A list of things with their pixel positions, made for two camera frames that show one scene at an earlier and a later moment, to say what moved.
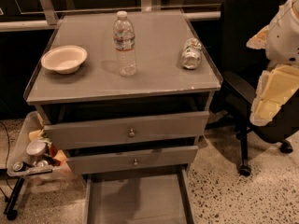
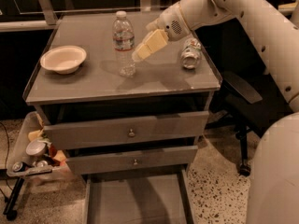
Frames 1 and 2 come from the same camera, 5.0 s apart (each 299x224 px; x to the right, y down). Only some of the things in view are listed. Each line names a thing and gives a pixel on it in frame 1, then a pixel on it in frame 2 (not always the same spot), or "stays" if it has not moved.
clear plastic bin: [32, 156] stays
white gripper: [284, 37] → [170, 22]
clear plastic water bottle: [124, 42] stays
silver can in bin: [36, 147] stays
